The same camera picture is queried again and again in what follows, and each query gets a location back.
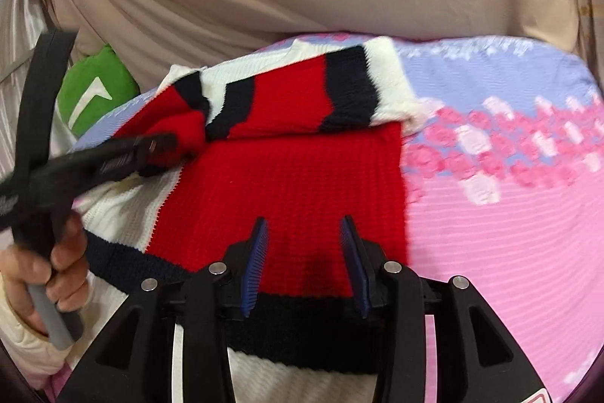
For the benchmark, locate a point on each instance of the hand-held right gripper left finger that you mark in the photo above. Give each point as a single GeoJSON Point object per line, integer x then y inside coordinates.
{"type": "Point", "coordinates": [255, 261]}

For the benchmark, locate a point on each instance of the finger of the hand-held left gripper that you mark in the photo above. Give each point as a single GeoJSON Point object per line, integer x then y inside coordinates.
{"type": "Point", "coordinates": [155, 145]}

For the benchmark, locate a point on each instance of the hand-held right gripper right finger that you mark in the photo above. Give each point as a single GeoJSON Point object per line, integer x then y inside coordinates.
{"type": "Point", "coordinates": [355, 271]}

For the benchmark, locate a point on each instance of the red white navy knit sweater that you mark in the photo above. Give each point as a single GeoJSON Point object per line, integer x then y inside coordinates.
{"type": "Point", "coordinates": [292, 176]}

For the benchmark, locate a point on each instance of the person's left forearm white sleeve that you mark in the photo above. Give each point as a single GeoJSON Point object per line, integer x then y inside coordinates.
{"type": "Point", "coordinates": [23, 351]}

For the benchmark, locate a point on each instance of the person's left hand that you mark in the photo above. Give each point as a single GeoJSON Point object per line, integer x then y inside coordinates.
{"type": "Point", "coordinates": [23, 275]}

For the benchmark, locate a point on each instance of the green plush pillow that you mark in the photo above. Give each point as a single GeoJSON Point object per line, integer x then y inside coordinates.
{"type": "Point", "coordinates": [85, 77]}

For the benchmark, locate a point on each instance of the grey curtain tie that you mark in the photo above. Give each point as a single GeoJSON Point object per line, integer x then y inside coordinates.
{"type": "Point", "coordinates": [16, 71]}

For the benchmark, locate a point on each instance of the silver white curtain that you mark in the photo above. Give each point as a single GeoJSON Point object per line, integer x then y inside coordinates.
{"type": "Point", "coordinates": [19, 34]}

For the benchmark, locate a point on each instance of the pink floral bed sheet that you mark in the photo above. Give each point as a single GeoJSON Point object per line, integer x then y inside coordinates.
{"type": "Point", "coordinates": [495, 219]}

